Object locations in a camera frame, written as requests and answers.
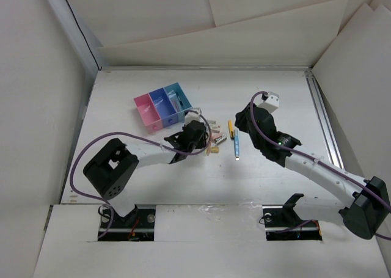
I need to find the light blue cutter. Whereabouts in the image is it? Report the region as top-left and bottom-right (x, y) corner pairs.
(233, 129), (239, 161)

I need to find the aluminium rail right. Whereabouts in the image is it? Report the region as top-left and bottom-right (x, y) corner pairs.
(304, 70), (345, 169)

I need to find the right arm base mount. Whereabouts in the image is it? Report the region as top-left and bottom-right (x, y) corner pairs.
(258, 193), (323, 241)

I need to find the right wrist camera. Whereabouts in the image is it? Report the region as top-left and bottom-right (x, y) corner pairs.
(257, 92), (280, 114)

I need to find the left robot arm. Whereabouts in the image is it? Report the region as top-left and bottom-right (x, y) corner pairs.
(82, 120), (211, 227)

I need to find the dark blue container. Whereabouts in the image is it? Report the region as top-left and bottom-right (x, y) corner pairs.
(149, 88), (178, 128)

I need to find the aluminium post left corner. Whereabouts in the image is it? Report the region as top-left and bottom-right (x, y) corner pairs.
(47, 0), (107, 79)

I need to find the light blue container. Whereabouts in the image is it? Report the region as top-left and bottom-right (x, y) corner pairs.
(164, 82), (192, 122)

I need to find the pink container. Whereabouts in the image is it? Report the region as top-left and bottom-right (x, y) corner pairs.
(134, 93), (163, 133)

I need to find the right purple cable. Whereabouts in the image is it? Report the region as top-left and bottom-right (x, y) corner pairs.
(249, 90), (391, 239)

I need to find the white eraser with label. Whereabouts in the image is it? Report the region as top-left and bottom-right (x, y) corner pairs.
(210, 124), (222, 134)

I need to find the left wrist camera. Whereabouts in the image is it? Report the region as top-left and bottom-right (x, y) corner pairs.
(185, 108), (203, 125)

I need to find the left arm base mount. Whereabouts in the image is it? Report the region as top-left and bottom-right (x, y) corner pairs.
(98, 207), (156, 242)

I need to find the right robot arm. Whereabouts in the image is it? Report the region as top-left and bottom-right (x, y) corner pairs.
(235, 103), (390, 240)

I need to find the yellow utility knife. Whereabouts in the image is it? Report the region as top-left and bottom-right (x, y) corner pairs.
(228, 120), (235, 138)

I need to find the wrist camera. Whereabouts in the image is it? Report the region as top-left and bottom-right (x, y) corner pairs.
(257, 92), (280, 114)
(185, 108), (203, 125)

